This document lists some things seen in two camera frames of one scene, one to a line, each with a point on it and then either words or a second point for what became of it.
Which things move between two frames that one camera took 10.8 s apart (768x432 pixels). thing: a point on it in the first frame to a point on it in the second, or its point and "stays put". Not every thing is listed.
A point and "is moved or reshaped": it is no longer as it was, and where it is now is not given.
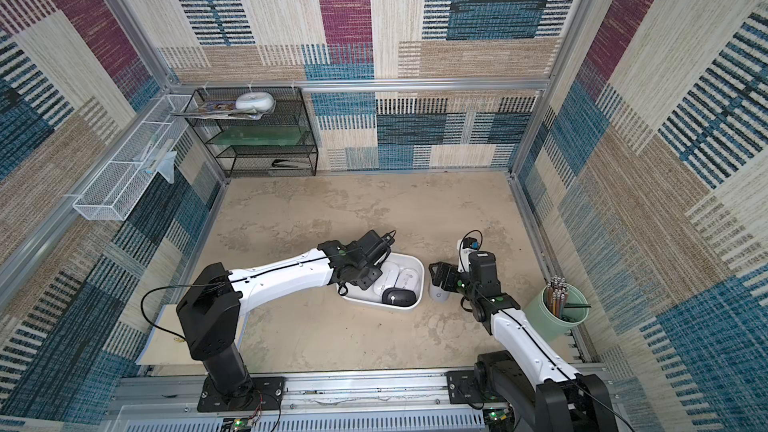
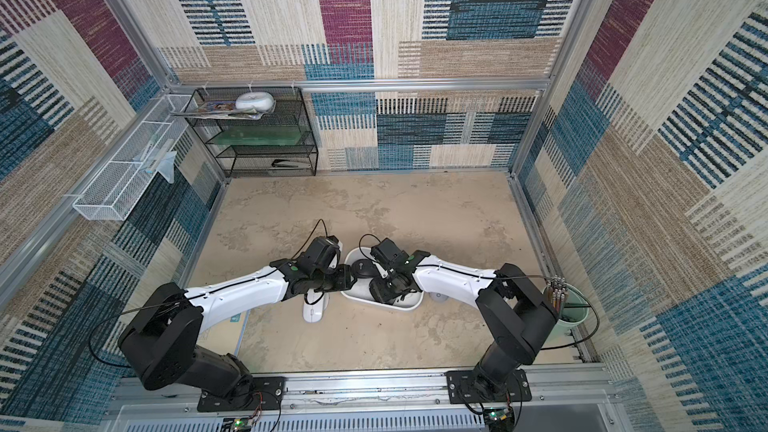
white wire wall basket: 114,191 stays put
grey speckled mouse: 438,294 stays put
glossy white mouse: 387,279 is moved or reshaped
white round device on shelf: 255,100 stays put
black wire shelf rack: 256,131 stays put
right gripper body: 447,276 to 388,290
